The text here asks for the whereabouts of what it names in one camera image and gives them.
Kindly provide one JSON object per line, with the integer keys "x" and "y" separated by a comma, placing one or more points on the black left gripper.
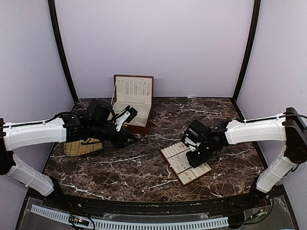
{"x": 120, "y": 143}

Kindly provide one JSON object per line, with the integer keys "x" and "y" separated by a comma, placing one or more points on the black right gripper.
{"x": 194, "y": 162}

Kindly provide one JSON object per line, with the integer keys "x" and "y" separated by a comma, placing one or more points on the brown jewelry display tray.
{"x": 175, "y": 157}

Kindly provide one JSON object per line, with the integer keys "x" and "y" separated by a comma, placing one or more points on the red wooden jewelry box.
{"x": 137, "y": 92}

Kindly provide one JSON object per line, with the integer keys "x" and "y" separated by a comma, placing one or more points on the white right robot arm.
{"x": 287, "y": 127}

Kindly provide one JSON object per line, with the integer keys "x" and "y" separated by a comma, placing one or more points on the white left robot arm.
{"x": 62, "y": 128}

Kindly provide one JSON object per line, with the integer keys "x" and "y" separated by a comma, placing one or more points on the woven bamboo tray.
{"x": 81, "y": 147}

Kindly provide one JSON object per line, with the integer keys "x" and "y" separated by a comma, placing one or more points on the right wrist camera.
{"x": 195, "y": 133}

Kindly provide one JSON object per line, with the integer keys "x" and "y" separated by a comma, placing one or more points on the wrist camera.
{"x": 195, "y": 133}
{"x": 101, "y": 112}

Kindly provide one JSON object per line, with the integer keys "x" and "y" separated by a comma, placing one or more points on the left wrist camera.
{"x": 101, "y": 112}

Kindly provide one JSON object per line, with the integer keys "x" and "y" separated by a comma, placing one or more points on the white slotted cable duct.
{"x": 126, "y": 222}

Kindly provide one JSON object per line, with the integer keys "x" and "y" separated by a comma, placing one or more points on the black left frame post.
{"x": 60, "y": 48}

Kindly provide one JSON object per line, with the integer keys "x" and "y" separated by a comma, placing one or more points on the black frame post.
{"x": 60, "y": 48}
{"x": 248, "y": 50}

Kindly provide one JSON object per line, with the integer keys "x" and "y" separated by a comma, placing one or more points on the black right frame post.
{"x": 248, "y": 50}

